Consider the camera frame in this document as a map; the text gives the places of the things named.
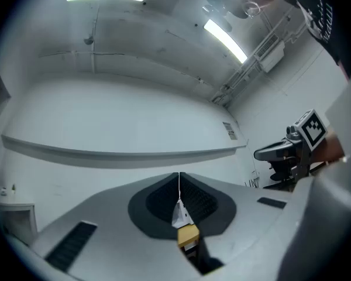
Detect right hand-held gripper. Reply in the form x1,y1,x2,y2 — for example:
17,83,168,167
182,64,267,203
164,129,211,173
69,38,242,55
253,108,329,184

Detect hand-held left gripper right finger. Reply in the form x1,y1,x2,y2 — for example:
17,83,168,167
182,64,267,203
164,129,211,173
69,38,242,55
180,172,293,281

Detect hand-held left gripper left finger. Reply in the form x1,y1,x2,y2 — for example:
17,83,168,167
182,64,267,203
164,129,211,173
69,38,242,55
5,172,204,281

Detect person's right forearm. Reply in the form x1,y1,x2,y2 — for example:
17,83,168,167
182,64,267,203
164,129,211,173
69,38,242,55
311,129,347,166

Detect white ceiling pipe run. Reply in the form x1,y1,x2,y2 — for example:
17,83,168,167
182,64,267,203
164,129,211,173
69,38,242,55
211,9,309,107

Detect white desk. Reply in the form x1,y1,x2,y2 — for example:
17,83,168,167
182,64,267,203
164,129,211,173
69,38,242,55
0,197,39,247

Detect person's black printed t-shirt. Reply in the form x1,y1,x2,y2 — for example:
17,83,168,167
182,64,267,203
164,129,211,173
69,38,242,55
286,0,351,80

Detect clear-framed eyeglasses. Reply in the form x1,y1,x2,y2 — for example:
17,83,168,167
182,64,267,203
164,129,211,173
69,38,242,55
241,0,274,19

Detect paper wall notice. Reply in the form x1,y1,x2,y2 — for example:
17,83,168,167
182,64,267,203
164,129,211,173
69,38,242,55
222,121,238,141

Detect long white wall ledge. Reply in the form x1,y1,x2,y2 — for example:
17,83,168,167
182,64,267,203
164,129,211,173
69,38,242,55
1,135,249,169

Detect white wall air conditioner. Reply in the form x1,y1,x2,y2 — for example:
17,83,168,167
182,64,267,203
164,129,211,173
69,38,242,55
253,33,287,73

